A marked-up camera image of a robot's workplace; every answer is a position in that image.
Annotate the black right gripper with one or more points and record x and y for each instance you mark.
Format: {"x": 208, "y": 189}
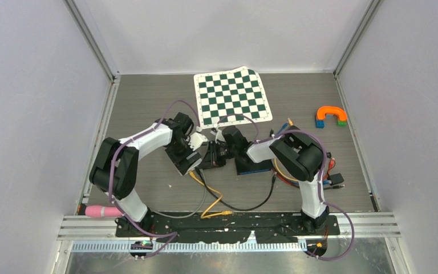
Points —
{"x": 213, "y": 159}

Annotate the green white chessboard mat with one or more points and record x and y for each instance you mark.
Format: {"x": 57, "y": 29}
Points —
{"x": 230, "y": 98}

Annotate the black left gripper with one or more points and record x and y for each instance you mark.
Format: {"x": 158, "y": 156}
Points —
{"x": 189, "y": 152}

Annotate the black network switch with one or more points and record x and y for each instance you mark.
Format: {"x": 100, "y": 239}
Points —
{"x": 245, "y": 166}

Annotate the blue toy block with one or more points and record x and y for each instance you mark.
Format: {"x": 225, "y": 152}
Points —
{"x": 319, "y": 122}

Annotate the green toy block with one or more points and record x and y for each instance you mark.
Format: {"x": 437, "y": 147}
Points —
{"x": 341, "y": 123}

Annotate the small white grey hub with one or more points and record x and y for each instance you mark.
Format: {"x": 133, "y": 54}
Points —
{"x": 186, "y": 164}

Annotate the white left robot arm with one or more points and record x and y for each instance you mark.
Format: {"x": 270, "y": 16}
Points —
{"x": 114, "y": 170}

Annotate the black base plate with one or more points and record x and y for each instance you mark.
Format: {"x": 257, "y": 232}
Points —
{"x": 267, "y": 227}

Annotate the orange arch toy block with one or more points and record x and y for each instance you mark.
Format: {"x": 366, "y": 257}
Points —
{"x": 323, "y": 111}

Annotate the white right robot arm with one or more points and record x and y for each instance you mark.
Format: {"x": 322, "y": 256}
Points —
{"x": 300, "y": 153}

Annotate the black power adapter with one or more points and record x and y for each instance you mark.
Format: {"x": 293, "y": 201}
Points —
{"x": 335, "y": 179}

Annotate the pink marker pen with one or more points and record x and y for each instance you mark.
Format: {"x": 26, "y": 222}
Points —
{"x": 98, "y": 211}

